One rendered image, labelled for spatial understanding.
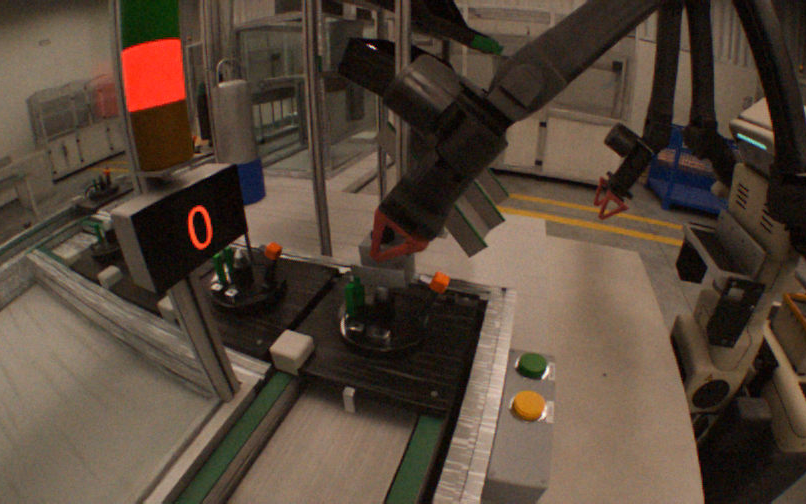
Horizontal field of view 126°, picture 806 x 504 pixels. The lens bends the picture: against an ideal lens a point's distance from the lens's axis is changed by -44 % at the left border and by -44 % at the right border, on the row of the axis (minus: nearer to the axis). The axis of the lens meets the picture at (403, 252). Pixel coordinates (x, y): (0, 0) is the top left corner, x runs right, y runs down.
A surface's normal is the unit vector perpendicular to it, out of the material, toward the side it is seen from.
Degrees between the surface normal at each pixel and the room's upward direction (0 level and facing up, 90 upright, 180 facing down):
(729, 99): 90
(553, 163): 90
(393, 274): 92
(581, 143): 90
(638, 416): 0
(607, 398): 0
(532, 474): 0
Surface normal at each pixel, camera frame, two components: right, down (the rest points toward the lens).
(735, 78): -0.35, 0.47
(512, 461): 0.00, -0.87
